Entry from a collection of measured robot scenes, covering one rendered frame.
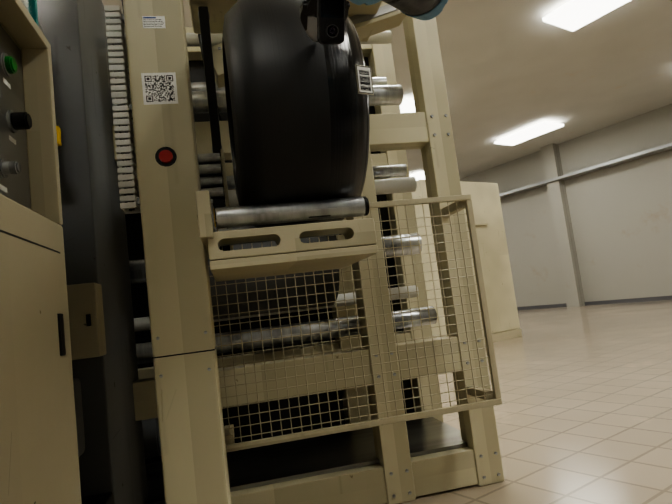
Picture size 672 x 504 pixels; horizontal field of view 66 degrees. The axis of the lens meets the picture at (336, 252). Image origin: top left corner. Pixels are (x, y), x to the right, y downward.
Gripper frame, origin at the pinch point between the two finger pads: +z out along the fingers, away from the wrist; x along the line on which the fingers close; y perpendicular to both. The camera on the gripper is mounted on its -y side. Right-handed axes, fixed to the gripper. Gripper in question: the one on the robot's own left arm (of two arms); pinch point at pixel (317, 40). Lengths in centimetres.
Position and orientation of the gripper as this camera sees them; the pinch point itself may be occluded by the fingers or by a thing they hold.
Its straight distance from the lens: 112.5
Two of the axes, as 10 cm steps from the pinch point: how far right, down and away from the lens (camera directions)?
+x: -9.7, 1.0, -2.1
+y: -1.4, -9.7, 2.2
